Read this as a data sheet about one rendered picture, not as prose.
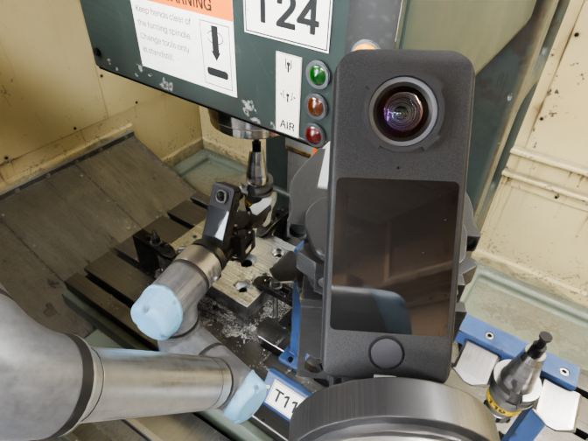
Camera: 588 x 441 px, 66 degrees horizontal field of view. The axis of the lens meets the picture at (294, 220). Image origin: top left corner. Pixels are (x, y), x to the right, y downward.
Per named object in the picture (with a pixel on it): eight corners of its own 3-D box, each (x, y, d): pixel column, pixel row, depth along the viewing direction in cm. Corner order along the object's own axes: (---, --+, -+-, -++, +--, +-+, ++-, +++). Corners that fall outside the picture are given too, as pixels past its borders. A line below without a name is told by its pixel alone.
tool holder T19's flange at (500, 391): (535, 379, 65) (542, 369, 63) (535, 416, 61) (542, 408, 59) (490, 363, 67) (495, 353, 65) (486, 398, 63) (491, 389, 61)
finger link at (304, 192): (295, 166, 27) (280, 271, 20) (296, 144, 26) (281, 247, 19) (374, 171, 27) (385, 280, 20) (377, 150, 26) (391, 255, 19)
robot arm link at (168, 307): (132, 333, 71) (121, 298, 66) (175, 287, 79) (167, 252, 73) (173, 353, 69) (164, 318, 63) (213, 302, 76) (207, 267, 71)
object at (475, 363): (486, 395, 62) (487, 392, 62) (448, 374, 64) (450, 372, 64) (499, 359, 67) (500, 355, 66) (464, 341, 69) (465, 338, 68)
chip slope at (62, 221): (52, 430, 115) (14, 374, 98) (-74, 309, 143) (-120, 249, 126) (263, 241, 172) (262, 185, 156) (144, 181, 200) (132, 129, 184)
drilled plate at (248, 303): (248, 321, 104) (247, 306, 100) (160, 268, 116) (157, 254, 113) (303, 263, 118) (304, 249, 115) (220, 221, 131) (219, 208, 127)
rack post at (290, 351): (297, 373, 98) (303, 279, 79) (277, 360, 100) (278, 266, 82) (321, 341, 105) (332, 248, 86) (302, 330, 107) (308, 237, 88)
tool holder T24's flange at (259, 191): (277, 185, 91) (277, 174, 89) (266, 201, 86) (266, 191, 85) (248, 178, 92) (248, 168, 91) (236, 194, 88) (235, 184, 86)
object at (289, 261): (290, 289, 76) (290, 285, 75) (264, 276, 78) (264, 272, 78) (311, 265, 81) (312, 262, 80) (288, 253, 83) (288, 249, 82)
